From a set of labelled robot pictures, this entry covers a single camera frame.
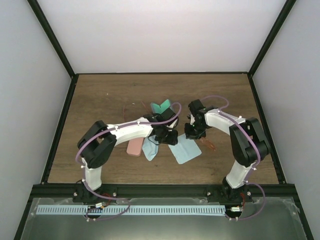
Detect light blue cleaning cloth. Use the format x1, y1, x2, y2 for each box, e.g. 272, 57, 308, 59
169, 134, 202, 165

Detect grey glasses case green lining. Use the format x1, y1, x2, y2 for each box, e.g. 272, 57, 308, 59
150, 99, 173, 114

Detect thin red sunglasses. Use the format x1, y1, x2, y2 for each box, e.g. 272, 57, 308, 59
122, 101, 151, 122

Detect black front mounting rail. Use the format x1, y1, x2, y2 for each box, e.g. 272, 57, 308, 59
32, 183, 296, 203

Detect pink glasses case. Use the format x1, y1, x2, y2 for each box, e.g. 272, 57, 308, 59
126, 137, 144, 157

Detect black aluminium frame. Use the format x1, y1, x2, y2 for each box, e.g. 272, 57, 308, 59
13, 0, 315, 240

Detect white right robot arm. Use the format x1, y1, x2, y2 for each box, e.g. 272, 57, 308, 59
184, 99, 271, 202

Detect crumpled light blue cloth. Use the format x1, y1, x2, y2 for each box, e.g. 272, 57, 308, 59
142, 136, 159, 161

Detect light blue slotted cable duct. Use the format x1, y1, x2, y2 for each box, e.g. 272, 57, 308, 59
35, 205, 226, 216

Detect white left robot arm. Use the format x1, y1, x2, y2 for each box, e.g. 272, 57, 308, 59
75, 111, 179, 202

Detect orange transparent sunglasses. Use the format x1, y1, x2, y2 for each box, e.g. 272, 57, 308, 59
200, 137, 216, 151

